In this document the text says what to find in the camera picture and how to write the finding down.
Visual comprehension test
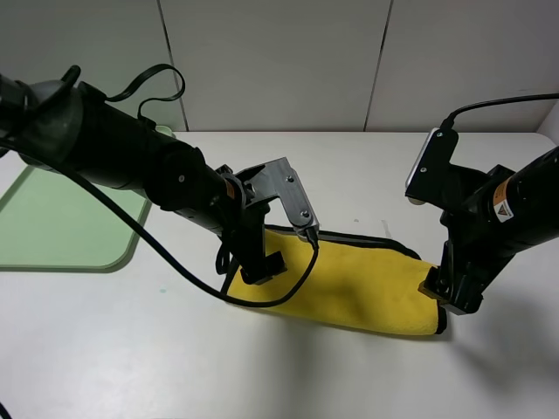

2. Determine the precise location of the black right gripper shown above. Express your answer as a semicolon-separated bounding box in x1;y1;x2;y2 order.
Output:
418;164;520;315

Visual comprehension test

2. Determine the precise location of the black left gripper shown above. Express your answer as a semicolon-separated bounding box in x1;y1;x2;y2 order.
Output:
209;165;286;285

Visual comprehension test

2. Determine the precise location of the yellow towel with black trim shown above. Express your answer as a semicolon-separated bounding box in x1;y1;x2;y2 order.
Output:
221;224;447;336

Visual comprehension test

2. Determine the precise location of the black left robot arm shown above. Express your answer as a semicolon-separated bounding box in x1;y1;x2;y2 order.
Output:
1;64;286;285

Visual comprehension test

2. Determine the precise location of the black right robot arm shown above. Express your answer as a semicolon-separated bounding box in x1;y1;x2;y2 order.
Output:
419;148;558;314

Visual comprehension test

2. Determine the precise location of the green plastic tray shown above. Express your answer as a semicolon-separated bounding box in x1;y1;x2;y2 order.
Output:
1;165;139;273

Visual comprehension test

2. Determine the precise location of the black left camera cable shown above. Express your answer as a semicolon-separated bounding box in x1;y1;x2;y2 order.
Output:
0;64;322;309

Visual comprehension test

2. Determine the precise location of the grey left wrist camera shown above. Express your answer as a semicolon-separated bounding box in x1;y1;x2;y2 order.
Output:
235;157;320;237

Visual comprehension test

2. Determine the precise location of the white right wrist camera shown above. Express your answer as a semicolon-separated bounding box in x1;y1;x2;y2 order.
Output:
405;128;459;208

